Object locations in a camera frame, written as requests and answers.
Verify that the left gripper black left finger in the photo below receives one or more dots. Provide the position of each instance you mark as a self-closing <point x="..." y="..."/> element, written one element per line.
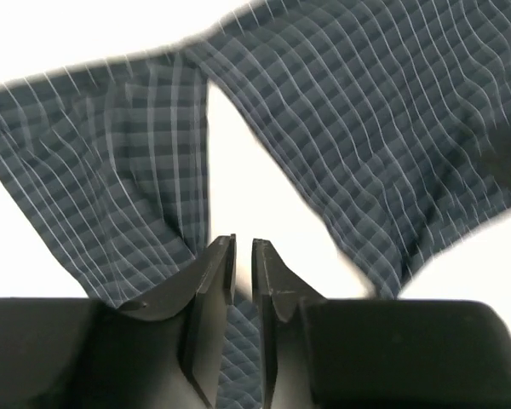
<point x="160" y="350"/>

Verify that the dark checkered pillowcase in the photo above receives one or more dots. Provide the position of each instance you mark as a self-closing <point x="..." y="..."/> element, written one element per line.
<point x="392" y="119"/>

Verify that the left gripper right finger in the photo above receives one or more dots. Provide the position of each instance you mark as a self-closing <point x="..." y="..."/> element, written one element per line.
<point x="372" y="353"/>

